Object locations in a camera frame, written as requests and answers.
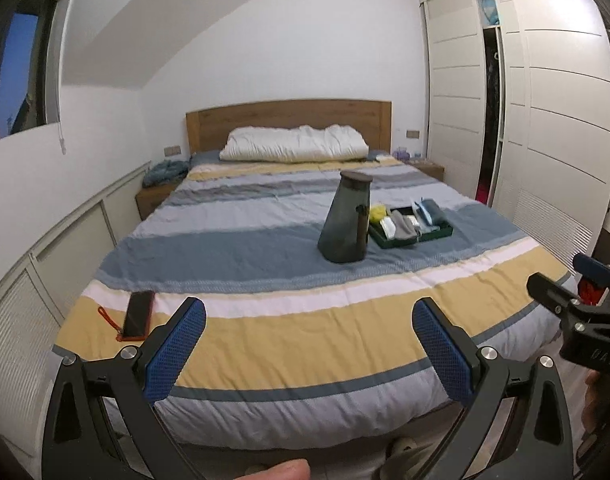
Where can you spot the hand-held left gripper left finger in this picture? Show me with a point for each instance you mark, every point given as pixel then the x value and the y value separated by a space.
pixel 180 345

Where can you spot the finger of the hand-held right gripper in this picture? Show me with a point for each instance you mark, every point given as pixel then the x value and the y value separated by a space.
pixel 597 272
pixel 552 292

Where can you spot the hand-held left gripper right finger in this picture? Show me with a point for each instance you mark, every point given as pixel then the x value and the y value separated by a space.
pixel 442 350

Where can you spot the green tray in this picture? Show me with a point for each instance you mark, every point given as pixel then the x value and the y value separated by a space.
pixel 437 232

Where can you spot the grey sock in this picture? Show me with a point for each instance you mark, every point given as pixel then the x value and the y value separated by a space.
pixel 402 227

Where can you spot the white cloth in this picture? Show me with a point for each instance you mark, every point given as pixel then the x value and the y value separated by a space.
pixel 387 227

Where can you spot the yellow towel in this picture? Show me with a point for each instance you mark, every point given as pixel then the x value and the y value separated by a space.
pixel 377 212

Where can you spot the person's right hand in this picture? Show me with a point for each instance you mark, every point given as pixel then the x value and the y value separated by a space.
pixel 594 405

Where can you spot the phone in red case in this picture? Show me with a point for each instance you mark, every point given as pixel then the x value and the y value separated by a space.
pixel 139 315

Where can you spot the person's foot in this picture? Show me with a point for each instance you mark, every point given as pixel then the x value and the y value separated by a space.
pixel 402 457

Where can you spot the red item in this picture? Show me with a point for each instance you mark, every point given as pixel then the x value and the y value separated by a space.
pixel 483 194

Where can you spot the bed with striped duvet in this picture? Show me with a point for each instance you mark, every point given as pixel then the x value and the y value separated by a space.
pixel 265 240

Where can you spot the wooden nightstand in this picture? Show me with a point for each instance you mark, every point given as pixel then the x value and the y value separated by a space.
pixel 155 197
pixel 430 169

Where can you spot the dark grey jug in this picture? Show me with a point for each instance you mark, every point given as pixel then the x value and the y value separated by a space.
pixel 345 225

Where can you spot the person's leg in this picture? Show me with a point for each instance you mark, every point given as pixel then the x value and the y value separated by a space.
pixel 280 471

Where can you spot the white wardrobe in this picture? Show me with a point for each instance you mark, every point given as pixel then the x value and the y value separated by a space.
pixel 550 110

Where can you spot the teal blanket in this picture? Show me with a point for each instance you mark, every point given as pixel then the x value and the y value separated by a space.
pixel 165 172

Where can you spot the grey-blue pillow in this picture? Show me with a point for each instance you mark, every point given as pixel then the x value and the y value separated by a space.
pixel 376 156
pixel 205 157

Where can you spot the dark hanging clothes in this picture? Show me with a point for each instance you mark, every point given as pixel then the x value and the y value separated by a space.
pixel 489 110

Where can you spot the purple items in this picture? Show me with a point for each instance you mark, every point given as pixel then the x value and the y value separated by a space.
pixel 401 154

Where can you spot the white pillow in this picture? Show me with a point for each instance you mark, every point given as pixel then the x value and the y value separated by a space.
pixel 292 145

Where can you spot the wooden headboard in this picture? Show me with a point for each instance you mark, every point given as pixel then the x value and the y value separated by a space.
pixel 285 117

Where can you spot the blue bag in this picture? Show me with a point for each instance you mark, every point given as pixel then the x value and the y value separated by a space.
pixel 489 10

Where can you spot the window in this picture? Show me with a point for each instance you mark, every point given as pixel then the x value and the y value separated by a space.
pixel 20 70

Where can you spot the louvred wall cabinet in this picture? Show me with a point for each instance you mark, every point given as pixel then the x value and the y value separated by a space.
pixel 45 280

